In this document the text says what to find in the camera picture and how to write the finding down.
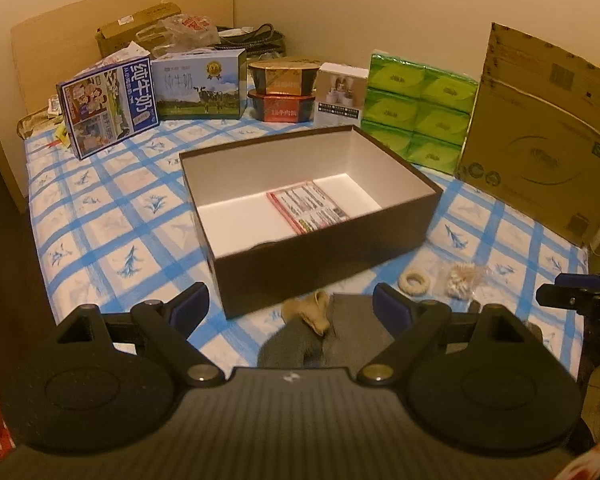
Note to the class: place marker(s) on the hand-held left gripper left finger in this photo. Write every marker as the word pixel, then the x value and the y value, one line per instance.
pixel 187 304

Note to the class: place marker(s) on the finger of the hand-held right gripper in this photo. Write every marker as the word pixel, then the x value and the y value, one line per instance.
pixel 565 291

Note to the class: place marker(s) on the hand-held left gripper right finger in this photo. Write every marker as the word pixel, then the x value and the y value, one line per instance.
pixel 393 305

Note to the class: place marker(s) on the grey towel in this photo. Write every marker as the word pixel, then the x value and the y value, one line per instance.
pixel 350 330

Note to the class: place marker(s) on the dark brown box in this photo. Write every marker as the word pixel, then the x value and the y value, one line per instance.
pixel 330 260

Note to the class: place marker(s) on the clear bag of cotton swabs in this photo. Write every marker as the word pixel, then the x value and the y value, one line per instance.
pixel 460 280

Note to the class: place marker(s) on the blue checkered bed sheet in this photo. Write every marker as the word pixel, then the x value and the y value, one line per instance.
pixel 110 210

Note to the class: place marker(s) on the red printed leaflet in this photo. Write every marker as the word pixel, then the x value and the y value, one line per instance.
pixel 307 206

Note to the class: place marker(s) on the large flat cardboard box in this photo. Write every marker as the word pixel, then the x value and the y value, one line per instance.
pixel 535 135

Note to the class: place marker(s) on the green tissue packs bundle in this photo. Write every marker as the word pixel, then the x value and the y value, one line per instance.
pixel 420 110

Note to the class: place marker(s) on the blue illustrated milk carton box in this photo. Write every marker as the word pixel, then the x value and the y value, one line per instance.
pixel 105 110

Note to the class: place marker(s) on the red hexagonal gift box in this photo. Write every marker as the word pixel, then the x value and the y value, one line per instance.
pixel 280 109

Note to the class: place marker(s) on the blue cow milk carton box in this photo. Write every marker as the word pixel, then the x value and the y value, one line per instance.
pixel 195 87

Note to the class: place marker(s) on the white product box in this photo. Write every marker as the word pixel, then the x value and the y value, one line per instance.
pixel 340 92

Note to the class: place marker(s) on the beige woven bag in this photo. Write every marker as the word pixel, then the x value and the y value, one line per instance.
pixel 32 122

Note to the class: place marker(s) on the gold hexagonal gift box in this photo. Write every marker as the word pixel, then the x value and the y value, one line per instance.
pixel 282 77

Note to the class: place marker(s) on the white printed papers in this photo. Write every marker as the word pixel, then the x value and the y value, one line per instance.
pixel 125 55

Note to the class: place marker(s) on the clear plastic bag red print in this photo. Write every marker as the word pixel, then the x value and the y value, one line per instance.
pixel 185 32

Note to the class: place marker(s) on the open brown cardboard box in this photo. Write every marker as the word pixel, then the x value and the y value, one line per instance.
pixel 125 27

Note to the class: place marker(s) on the wooden headboard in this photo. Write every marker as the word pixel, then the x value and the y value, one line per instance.
pixel 55 50

